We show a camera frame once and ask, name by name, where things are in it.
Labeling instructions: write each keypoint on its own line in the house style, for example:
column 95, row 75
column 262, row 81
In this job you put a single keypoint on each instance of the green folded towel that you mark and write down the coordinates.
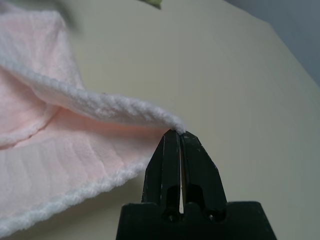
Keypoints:
column 153, row 3

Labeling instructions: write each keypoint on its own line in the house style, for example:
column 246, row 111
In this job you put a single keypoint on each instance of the pink towel with white trim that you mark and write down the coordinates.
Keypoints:
column 50, row 140

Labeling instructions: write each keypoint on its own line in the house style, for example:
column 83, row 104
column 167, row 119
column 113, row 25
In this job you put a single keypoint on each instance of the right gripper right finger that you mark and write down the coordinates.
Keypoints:
column 200, row 175

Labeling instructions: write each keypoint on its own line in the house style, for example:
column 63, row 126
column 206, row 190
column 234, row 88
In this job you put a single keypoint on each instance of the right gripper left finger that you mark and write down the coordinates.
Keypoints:
column 167, row 170

